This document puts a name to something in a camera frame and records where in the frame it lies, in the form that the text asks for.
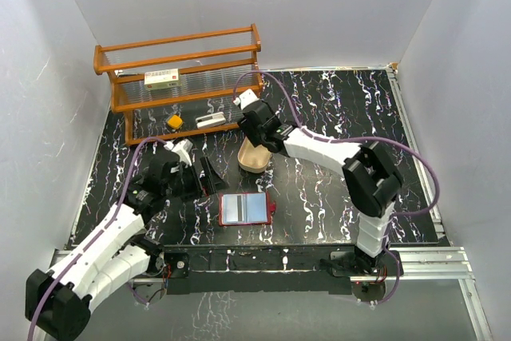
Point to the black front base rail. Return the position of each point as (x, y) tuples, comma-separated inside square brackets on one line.
[(270, 268)]

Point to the aluminium frame rail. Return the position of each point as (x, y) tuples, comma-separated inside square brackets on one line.
[(438, 263)]

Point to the white stapler-like object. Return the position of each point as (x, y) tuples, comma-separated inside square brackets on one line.
[(210, 120)]

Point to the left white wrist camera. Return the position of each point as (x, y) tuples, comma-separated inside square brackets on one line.
[(181, 149)]

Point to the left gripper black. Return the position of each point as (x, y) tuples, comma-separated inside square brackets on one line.
[(211, 181)]

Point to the white red box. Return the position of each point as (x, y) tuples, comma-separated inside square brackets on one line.
[(162, 79)]

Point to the red leather card holder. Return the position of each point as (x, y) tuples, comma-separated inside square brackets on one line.
[(248, 208)]

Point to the beige oval tray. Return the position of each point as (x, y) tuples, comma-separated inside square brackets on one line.
[(253, 159)]

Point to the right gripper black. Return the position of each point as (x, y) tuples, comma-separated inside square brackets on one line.
[(247, 130)]

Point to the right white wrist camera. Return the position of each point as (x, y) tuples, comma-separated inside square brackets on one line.
[(246, 98)]

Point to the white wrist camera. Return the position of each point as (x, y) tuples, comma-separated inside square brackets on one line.
[(181, 149), (246, 98)]

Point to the yellow square object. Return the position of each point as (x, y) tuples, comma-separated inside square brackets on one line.
[(174, 122)]

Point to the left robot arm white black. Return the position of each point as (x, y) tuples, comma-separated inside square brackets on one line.
[(61, 300)]

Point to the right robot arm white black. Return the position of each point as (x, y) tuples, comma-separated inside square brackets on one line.
[(372, 179)]

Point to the wooden shelf rack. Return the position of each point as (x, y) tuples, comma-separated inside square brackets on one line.
[(212, 66)]

